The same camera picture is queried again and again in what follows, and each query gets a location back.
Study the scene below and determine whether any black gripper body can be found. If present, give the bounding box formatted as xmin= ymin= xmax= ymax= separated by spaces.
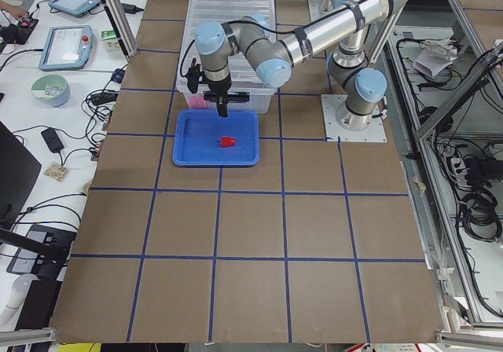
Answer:
xmin=203 ymin=67 xmax=232 ymax=103

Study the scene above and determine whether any red block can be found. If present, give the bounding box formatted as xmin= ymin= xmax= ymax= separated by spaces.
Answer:
xmin=220 ymin=136 xmax=237 ymax=149

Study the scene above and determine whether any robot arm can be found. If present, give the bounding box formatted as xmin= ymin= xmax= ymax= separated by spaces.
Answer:
xmin=185 ymin=0 xmax=408 ymax=131

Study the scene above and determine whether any clear plastic storage box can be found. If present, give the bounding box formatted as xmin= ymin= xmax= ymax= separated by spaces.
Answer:
xmin=175 ymin=0 xmax=276 ymax=114

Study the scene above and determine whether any blue plastic tray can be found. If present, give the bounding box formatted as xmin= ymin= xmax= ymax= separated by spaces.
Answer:
xmin=172 ymin=109 xmax=260 ymax=167

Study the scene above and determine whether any green white carton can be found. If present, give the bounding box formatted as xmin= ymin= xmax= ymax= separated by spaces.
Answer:
xmin=100 ymin=30 xmax=122 ymax=52

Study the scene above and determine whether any teach pendant near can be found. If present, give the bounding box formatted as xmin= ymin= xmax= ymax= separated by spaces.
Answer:
xmin=39 ymin=25 xmax=94 ymax=72

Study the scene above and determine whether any teach pendant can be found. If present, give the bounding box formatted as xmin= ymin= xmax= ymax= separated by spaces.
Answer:
xmin=49 ymin=0 xmax=101 ymax=17
xmin=39 ymin=25 xmax=94 ymax=72

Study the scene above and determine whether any teach pendant far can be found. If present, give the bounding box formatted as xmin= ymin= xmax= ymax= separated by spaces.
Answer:
xmin=49 ymin=0 xmax=101 ymax=17

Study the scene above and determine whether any light green bowl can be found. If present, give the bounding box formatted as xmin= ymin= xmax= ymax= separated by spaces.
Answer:
xmin=31 ymin=75 xmax=71 ymax=108

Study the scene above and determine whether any black power adapter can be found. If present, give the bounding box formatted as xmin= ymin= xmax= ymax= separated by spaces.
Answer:
xmin=41 ymin=127 xmax=64 ymax=153

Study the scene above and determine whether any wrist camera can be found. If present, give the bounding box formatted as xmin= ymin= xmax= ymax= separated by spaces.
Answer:
xmin=185 ymin=58 xmax=202 ymax=94

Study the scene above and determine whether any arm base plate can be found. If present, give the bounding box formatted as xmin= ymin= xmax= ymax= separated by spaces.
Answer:
xmin=307 ymin=0 xmax=332 ymax=21
xmin=321 ymin=94 xmax=387 ymax=143

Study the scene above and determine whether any aluminium frame post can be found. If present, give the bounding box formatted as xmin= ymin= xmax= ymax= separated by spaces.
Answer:
xmin=101 ymin=0 xmax=138 ymax=57

